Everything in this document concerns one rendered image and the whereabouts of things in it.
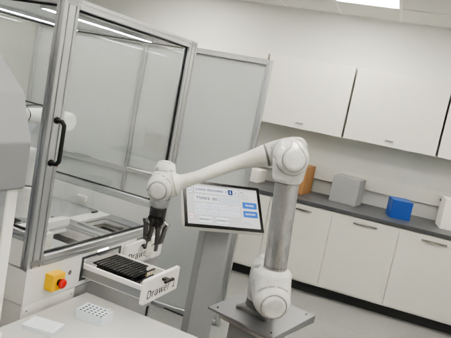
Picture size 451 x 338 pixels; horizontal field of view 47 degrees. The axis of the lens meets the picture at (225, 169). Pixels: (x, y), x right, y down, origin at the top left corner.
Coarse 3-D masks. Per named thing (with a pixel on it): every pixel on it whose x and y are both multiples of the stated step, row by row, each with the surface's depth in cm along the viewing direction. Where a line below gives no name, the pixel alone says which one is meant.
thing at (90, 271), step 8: (104, 256) 248; (88, 264) 233; (88, 272) 232; (96, 272) 230; (104, 272) 228; (96, 280) 230; (104, 280) 228; (112, 280) 226; (120, 280) 225; (128, 280) 223; (120, 288) 225; (128, 288) 223; (136, 288) 222; (136, 296) 222
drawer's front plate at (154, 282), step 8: (160, 272) 231; (168, 272) 234; (176, 272) 241; (144, 280) 218; (152, 280) 222; (160, 280) 229; (176, 280) 243; (144, 288) 218; (152, 288) 224; (168, 288) 238; (144, 296) 219; (152, 296) 226
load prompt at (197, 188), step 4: (196, 188) 319; (200, 188) 320; (204, 188) 321; (208, 188) 322; (212, 188) 323; (216, 188) 324; (220, 188) 326; (224, 188) 327; (200, 192) 318; (204, 192) 319; (208, 192) 321; (212, 192) 322; (216, 192) 323; (220, 192) 324; (224, 192) 325; (228, 192) 327; (232, 192) 328; (236, 192) 329; (236, 196) 327
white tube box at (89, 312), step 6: (84, 306) 213; (90, 306) 214; (96, 306) 215; (78, 312) 209; (84, 312) 208; (90, 312) 210; (96, 312) 211; (102, 312) 212; (78, 318) 209; (84, 318) 208; (90, 318) 208; (96, 318) 207; (102, 318) 206; (108, 318) 211; (96, 324) 207; (102, 324) 207
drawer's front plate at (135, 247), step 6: (144, 240) 273; (126, 246) 259; (132, 246) 263; (138, 246) 268; (126, 252) 259; (132, 252) 264; (138, 252) 270; (144, 252) 275; (150, 252) 281; (138, 258) 271; (144, 258) 277
